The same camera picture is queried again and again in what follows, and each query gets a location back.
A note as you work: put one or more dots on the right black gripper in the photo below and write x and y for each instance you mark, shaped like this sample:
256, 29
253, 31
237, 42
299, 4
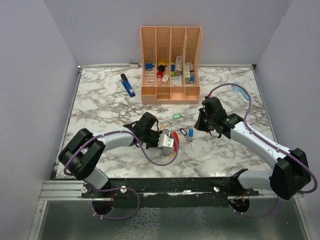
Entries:
199, 125

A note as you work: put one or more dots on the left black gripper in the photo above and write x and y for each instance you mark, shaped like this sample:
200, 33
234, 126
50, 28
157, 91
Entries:
155, 145

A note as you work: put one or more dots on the red handled key organizer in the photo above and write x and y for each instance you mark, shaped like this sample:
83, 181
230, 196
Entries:
167, 151

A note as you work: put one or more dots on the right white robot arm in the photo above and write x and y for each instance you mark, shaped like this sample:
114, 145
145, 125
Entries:
288, 172

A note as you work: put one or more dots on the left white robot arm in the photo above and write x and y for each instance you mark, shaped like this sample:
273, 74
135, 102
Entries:
82, 153

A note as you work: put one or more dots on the silver keys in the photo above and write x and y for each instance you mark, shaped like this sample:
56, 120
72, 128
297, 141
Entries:
189, 140

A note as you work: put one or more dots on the blue key tag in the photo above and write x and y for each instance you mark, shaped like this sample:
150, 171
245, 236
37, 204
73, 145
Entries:
190, 132

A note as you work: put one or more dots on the black key tag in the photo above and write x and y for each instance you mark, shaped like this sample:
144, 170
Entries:
183, 131

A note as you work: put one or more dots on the green key tag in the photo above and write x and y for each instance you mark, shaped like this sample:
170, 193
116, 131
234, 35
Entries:
177, 116

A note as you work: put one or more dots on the blue glue stick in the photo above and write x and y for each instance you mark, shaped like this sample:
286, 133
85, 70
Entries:
191, 80

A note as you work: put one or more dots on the blue white blister pack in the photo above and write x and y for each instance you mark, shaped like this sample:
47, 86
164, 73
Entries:
239, 91

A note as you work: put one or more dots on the white red box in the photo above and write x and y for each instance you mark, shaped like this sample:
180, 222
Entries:
188, 71

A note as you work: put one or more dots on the pink pencil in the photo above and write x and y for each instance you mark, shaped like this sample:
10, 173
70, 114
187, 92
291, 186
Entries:
163, 81

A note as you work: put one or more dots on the blue stapler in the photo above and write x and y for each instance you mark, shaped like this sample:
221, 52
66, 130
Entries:
127, 85

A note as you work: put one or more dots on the green eraser block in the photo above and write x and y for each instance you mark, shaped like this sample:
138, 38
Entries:
172, 70

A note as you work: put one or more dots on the green white box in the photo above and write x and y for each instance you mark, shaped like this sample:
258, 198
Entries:
178, 66

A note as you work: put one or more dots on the red black stamp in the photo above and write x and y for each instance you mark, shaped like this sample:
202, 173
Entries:
161, 69

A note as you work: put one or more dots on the blue stamp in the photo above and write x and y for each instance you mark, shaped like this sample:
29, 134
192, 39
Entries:
149, 66

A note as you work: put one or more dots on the yellow block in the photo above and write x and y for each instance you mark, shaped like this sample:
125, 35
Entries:
162, 63

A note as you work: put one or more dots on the peach plastic desk organizer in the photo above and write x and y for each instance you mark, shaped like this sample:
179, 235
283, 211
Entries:
170, 64

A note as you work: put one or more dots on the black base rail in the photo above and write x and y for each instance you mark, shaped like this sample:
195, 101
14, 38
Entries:
127, 193

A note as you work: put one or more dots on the white wall plug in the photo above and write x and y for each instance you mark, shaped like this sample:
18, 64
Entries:
134, 66

